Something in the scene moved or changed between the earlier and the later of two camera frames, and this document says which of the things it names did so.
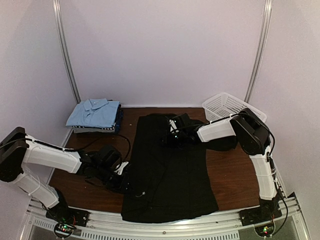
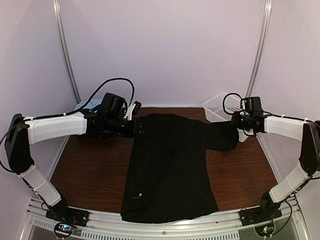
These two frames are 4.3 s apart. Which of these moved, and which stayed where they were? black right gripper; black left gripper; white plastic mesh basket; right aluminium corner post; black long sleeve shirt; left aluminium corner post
Moved: black left gripper; black right gripper
Stayed: right aluminium corner post; left aluminium corner post; black long sleeve shirt; white plastic mesh basket
